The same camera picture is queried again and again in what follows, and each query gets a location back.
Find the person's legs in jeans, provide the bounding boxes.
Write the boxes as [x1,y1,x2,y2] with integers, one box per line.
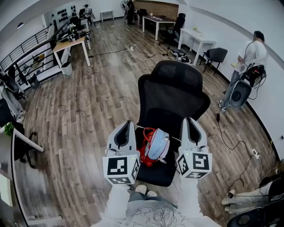
[128,192,178,209]

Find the black metal railing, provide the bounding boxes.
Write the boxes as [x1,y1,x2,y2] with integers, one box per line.
[0,21,68,89]

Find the person's white left shoe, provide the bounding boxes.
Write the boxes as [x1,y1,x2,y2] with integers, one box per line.
[135,184,147,195]

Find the white table with dark top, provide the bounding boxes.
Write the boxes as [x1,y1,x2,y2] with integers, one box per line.
[142,15,177,41]

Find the dark grey side chair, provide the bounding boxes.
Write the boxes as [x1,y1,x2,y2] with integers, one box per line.
[199,47,229,75]

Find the black trash bin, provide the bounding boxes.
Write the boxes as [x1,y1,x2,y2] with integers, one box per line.
[28,74,41,90]

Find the person's right forearm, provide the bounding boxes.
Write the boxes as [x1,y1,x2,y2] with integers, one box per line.
[177,175,204,219]

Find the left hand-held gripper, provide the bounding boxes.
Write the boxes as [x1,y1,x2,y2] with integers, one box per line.
[102,120,141,185]

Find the grey round device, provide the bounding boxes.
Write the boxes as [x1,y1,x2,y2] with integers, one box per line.
[229,79,252,109]

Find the black device with cables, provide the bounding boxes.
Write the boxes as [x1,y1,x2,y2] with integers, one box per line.
[241,63,267,87]

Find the pile of cables and devices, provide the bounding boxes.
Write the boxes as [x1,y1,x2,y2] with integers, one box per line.
[176,49,193,65]

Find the white trash bin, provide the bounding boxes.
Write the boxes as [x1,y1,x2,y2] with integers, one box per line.
[60,62,74,76]

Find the small white table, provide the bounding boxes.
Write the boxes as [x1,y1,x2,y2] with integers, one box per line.
[100,10,115,23]

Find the white edged desk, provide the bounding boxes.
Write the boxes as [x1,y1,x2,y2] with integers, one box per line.
[10,127,63,226]

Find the light blue bag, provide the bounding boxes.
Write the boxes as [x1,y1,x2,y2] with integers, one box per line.
[147,128,171,164]

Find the black floor cable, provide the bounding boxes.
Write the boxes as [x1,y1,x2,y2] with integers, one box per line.
[88,47,131,59]
[216,112,256,191]

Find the green plant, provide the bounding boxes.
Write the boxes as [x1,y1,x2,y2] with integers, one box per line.
[4,122,15,137]

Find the person's left forearm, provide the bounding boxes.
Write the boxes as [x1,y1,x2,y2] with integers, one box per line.
[103,184,131,222]

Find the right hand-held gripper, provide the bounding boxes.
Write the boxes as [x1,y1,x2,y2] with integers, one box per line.
[176,117,213,179]

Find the black mesh office chair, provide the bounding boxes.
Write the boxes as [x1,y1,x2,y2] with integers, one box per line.
[134,60,211,188]

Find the red bag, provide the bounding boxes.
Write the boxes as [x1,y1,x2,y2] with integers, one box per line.
[137,127,158,168]

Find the white floor cable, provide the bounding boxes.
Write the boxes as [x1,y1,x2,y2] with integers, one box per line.
[119,43,159,63]

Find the wooden top desk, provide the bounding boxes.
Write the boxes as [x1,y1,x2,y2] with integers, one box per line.
[52,36,91,70]

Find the wooden wall panel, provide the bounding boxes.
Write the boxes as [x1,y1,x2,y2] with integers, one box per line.
[133,0,179,21]

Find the person's white printed shirt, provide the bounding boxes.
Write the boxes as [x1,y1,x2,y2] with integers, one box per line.
[90,198,222,227]

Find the black round device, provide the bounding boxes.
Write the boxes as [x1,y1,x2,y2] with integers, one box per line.
[226,205,284,227]

